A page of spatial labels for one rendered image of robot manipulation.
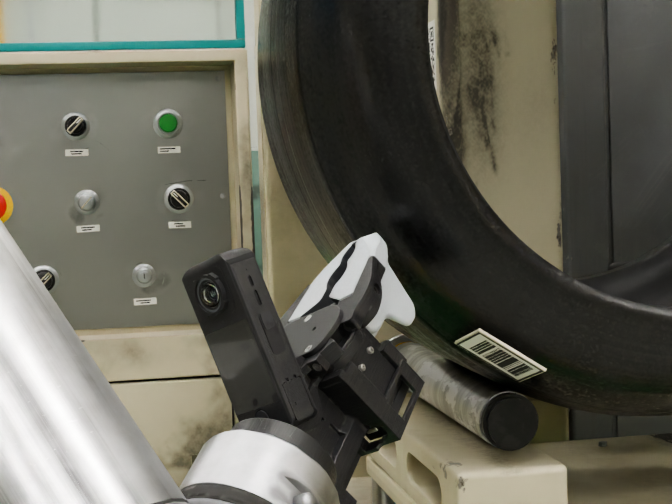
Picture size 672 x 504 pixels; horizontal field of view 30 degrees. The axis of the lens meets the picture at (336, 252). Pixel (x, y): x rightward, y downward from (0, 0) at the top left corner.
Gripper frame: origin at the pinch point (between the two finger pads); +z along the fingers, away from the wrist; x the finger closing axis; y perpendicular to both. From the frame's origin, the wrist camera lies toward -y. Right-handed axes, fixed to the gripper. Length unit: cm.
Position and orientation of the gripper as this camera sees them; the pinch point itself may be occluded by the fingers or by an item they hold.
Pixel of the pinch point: (362, 241)
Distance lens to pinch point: 88.3
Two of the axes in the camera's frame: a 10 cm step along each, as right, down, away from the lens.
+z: 3.5, -6.3, 6.9
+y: 6.3, 7.0, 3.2
